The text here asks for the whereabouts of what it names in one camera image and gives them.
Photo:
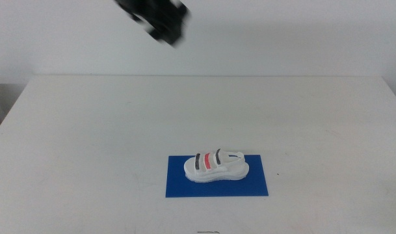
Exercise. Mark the blue rectangular mat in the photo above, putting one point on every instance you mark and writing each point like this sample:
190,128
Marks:
217,188

